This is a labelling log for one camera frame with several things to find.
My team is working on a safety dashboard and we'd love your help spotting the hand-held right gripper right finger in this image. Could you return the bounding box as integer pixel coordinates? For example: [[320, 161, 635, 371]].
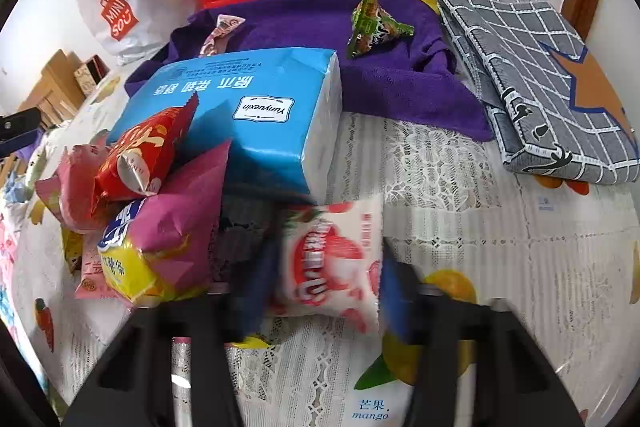
[[380, 257, 586, 427]]

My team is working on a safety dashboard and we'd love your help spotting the magenta yellow snack packet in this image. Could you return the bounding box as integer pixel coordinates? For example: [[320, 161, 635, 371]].
[[97, 139, 233, 305]]

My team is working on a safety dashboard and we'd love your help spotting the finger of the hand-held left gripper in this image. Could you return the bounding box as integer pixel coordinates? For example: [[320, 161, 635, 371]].
[[0, 108, 45, 160]]

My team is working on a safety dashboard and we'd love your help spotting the blue tissue pack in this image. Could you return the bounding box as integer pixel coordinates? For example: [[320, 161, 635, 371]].
[[107, 47, 343, 208]]

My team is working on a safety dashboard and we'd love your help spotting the fruit print lace tablecloth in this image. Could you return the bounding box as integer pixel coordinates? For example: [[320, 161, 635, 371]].
[[0, 62, 640, 427]]

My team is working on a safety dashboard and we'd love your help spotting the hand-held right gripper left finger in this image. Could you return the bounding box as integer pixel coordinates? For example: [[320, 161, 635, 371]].
[[62, 232, 281, 427]]

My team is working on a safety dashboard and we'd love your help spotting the grey checked packet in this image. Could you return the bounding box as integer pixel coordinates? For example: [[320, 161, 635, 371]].
[[422, 0, 640, 185]]

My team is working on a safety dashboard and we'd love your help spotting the purple towel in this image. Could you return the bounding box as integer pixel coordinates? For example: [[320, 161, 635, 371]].
[[124, 0, 496, 142]]

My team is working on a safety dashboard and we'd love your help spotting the small pink patterned candy packet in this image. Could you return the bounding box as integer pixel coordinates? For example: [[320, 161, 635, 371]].
[[198, 14, 246, 58]]

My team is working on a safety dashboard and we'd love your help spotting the green snack packet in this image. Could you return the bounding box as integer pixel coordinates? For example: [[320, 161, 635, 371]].
[[346, 0, 416, 58]]

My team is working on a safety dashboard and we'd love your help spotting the small open patterned box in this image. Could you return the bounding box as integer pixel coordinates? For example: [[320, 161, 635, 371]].
[[74, 56, 111, 95]]

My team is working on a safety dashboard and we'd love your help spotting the white red strawberry snack packet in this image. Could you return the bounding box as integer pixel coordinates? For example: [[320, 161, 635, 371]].
[[272, 193, 385, 335]]

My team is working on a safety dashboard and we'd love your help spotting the orange pink snack packet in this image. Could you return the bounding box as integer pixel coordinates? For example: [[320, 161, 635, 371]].
[[75, 232, 128, 304]]

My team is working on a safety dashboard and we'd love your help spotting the pale pink snack packet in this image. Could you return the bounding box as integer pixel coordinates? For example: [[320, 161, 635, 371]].
[[35, 142, 116, 233]]

